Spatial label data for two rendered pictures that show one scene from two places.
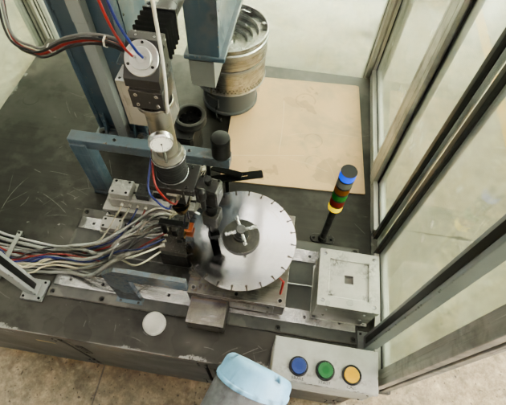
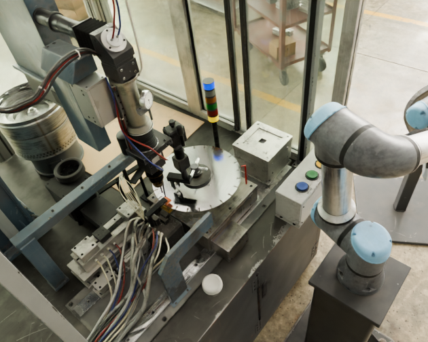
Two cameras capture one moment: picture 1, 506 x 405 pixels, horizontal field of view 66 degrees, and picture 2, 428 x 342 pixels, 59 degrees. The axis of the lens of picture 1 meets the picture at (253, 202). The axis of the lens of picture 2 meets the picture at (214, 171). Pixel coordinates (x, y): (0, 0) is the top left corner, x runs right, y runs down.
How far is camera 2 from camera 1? 0.74 m
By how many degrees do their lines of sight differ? 32
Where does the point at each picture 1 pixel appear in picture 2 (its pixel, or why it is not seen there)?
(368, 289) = (274, 134)
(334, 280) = (257, 147)
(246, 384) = (331, 109)
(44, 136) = not seen: outside the picture
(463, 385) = not seen: hidden behind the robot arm
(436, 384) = not seen: hidden behind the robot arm
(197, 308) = (223, 239)
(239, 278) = (226, 187)
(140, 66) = (119, 42)
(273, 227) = (202, 156)
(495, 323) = (348, 23)
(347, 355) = (308, 161)
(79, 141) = (28, 236)
